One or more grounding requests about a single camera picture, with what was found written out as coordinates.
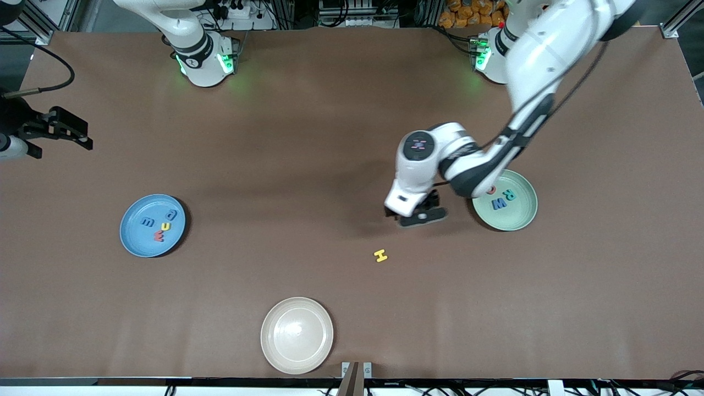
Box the pale green plate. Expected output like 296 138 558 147
472 169 538 232

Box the blue plate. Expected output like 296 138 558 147
119 194 186 258

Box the brown table cover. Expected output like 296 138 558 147
0 26 704 380

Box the beige plate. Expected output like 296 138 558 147
260 297 334 376

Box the orange mesh bag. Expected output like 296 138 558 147
439 0 507 29

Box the white power strip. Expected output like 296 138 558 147
217 0 276 31

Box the grey metal bracket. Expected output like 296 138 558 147
341 361 373 380

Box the brown camera post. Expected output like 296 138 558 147
337 361 365 396

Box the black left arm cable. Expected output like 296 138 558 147
434 38 611 188

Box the white table edge rail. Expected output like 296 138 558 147
0 377 704 396

